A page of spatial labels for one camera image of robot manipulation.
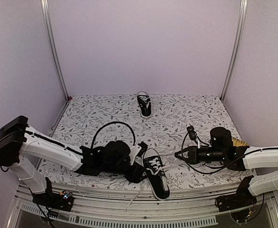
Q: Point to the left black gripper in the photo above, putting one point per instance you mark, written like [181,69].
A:
[135,177]

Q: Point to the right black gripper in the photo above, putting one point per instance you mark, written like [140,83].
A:
[193,155]

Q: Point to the black canvas sneaker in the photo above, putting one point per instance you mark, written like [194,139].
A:
[144,103]
[154,171]

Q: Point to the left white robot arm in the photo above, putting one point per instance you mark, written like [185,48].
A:
[18,139]

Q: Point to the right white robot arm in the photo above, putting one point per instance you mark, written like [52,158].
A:
[235,158]

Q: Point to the floral patterned table mat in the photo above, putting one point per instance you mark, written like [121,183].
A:
[95,120]

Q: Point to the woven bamboo tray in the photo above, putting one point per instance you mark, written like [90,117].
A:
[239,143]

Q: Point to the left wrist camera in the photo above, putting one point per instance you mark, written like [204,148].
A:
[137,151]

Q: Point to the front aluminium rail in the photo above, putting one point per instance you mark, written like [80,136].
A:
[107,208]

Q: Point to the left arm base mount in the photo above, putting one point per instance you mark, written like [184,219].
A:
[61,201]

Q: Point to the right aluminium frame post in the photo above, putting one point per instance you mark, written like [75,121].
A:
[235,49]

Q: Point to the aluminium frame post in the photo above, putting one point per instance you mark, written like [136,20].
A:
[53,49]
[235,49]

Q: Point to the left aluminium frame post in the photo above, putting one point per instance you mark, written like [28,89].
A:
[53,49]

